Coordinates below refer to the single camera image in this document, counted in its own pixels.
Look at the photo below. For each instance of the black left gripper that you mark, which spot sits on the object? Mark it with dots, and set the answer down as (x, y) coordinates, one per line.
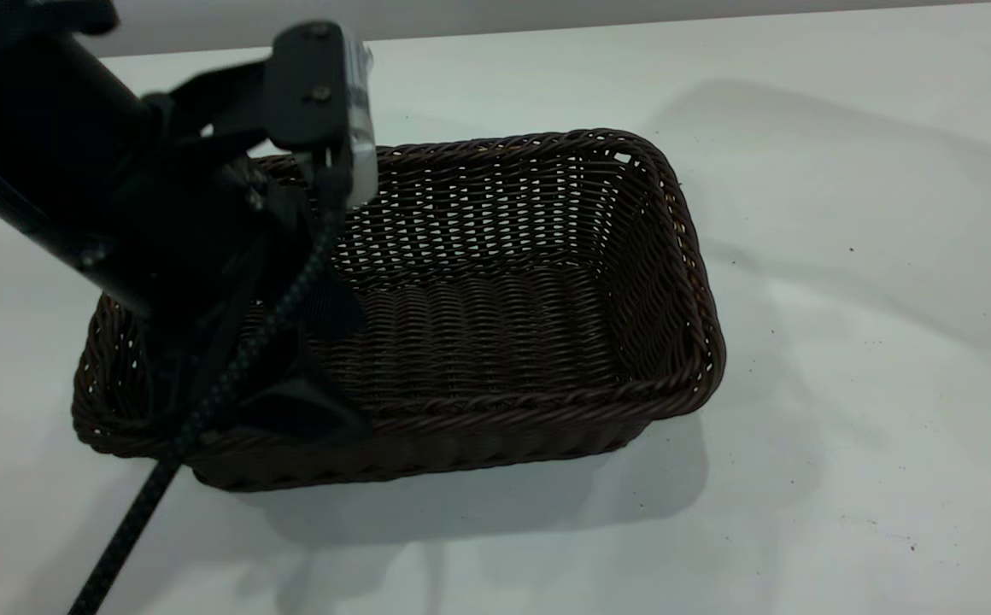
(205, 256)

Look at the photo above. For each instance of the black wicker basket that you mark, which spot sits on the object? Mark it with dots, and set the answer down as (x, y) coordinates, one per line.
(504, 342)

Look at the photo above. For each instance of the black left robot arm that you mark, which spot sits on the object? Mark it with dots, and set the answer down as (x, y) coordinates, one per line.
(26, 128)

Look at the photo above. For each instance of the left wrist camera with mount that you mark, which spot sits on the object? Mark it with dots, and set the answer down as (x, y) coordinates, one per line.
(307, 77)

